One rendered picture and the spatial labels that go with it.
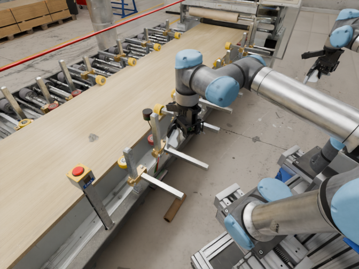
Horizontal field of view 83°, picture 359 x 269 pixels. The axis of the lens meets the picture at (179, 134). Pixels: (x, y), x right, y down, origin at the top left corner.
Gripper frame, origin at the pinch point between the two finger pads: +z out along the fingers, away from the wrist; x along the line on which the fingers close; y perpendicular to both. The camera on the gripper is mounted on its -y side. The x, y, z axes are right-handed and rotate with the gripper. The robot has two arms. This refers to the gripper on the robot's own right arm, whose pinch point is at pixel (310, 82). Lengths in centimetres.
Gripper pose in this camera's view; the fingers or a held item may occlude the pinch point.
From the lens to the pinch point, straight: 136.8
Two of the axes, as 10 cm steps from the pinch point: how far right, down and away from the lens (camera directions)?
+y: 5.4, 5.9, -6.1
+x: 8.4, -3.7, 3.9
